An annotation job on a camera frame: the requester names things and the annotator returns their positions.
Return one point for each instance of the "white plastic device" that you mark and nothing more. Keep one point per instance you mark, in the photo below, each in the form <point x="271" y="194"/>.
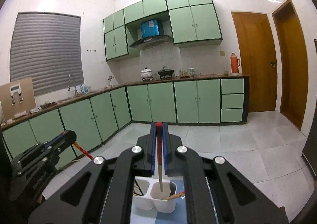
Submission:
<point x="16" y="95"/>

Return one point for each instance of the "white cooking pot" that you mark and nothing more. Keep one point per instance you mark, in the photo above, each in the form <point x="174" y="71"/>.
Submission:
<point x="146" y="73"/>

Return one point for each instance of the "black range hood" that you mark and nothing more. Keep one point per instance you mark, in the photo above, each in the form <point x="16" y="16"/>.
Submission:
<point x="151" y="40"/>

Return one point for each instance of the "metal wall tap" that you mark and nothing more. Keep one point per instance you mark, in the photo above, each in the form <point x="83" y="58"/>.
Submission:
<point x="110" y="80"/>

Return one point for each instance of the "green kitchen cabinets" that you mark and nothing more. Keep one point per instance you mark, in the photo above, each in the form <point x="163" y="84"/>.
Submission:
<point x="161" y="100"/>
<point x="198" y="23"/>

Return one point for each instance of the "metal sink faucet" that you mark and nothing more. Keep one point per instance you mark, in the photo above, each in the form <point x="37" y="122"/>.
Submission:
<point x="70" y="83"/>

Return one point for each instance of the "brown cardboard panel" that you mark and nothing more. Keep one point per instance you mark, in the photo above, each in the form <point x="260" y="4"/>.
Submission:
<point x="27" y="90"/>

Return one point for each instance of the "black wok with lid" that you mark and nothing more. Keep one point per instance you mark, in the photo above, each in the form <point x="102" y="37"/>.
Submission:
<point x="165" y="71"/>

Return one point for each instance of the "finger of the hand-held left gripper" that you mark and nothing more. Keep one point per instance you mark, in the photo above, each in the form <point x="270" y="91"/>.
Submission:
<point x="37" y="148"/>
<point x="64" y="139"/>

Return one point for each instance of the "small glass jar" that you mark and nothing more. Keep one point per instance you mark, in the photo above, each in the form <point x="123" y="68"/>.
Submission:
<point x="225" y="71"/>

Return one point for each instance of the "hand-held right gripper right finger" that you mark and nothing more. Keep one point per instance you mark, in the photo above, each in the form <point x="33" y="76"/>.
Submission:
<point x="166" y="149"/>

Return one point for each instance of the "plain wooden door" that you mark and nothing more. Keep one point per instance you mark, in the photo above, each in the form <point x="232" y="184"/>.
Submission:
<point x="289" y="65"/>

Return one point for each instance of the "green upper kitchen cabinets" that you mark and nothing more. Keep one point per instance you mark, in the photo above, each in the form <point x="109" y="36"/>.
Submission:
<point x="198" y="23"/>

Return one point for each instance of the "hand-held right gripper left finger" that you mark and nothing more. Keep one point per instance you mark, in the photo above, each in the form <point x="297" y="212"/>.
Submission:
<point x="153" y="149"/>

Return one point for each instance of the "brown kitchen countertop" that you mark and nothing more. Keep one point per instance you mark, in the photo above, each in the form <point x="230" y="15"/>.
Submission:
<point x="185" y="79"/>

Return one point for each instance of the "orange thermos flask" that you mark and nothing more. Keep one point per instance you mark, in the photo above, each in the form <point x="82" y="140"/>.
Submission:
<point x="234" y="63"/>

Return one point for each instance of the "blue box appliance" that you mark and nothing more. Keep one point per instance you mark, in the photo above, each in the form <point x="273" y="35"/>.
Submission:
<point x="150" y="28"/>

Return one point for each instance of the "clear bottles by sink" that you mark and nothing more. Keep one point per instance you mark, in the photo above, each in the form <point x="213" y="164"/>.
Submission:
<point x="84" y="89"/>

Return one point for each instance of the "grey window blind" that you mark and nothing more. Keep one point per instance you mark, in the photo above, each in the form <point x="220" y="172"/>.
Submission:
<point x="47" y="53"/>

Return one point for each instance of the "white plastic chopstick holder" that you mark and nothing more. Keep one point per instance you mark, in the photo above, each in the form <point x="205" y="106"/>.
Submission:
<point x="163" y="204"/>

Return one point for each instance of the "black chopstick with silver band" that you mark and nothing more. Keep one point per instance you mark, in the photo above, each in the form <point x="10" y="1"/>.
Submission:
<point x="139" y="187"/>

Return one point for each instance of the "green lower kitchen cabinets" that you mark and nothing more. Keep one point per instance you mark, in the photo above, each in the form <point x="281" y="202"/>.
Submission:
<point x="161" y="100"/>

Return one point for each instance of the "dark blue printed table mat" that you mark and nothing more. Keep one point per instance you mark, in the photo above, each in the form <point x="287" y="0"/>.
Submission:
<point x="180" y="185"/>

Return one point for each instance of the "red patterned bamboo chopstick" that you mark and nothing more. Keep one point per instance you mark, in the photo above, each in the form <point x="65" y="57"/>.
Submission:
<point x="159" y="144"/>
<point x="174" y="196"/>
<point x="83" y="151"/>

